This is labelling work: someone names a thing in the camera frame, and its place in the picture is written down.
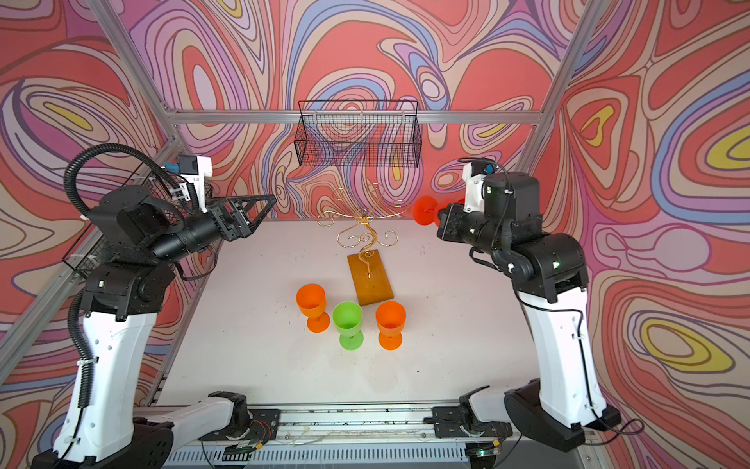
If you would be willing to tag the gold wire glass rack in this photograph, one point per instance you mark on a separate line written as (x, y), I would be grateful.
(369, 276)

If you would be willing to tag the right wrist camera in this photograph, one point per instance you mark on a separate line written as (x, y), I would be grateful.
(474, 171)

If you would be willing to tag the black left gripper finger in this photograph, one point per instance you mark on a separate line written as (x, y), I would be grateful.
(251, 216)
(251, 199)

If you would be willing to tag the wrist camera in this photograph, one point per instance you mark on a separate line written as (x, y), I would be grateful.
(193, 176)
(474, 171)

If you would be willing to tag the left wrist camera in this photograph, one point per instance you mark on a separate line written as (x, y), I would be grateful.
(193, 176)

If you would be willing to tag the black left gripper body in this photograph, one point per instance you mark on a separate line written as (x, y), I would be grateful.
(195, 235)

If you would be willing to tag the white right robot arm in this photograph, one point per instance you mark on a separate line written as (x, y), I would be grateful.
(499, 219)

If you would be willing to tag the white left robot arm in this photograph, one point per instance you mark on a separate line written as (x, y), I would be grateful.
(111, 319)

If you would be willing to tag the black wire basket left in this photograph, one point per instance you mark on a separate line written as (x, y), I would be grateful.
(99, 246)

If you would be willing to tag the orange wine glass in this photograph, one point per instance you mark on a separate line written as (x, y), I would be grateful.
(311, 300)
(390, 320)

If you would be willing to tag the green wine glass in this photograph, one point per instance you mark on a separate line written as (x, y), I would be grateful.
(348, 319)

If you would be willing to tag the red wine glass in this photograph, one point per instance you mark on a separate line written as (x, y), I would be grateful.
(426, 209)

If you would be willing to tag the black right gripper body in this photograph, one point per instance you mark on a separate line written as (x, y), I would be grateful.
(471, 228)

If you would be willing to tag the orange wine glass back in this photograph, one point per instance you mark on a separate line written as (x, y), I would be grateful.
(390, 320)

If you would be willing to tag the orange wine glass front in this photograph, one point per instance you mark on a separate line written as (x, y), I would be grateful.
(311, 300)

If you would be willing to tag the black wire basket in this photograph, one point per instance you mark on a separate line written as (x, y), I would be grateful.
(99, 246)
(358, 133)

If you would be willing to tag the metal base rail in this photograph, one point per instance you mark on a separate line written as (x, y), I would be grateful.
(371, 435)

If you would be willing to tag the black wire basket back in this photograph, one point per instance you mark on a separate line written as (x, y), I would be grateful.
(358, 133)

